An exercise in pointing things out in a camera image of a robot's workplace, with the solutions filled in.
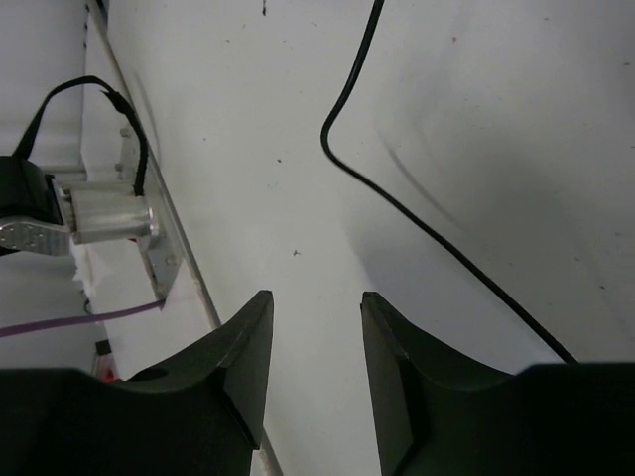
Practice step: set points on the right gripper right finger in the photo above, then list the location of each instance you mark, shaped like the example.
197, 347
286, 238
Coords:
439, 412

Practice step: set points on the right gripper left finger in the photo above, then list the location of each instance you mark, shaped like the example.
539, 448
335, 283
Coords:
199, 412

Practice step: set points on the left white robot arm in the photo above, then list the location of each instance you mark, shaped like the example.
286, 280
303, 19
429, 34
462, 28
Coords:
41, 214

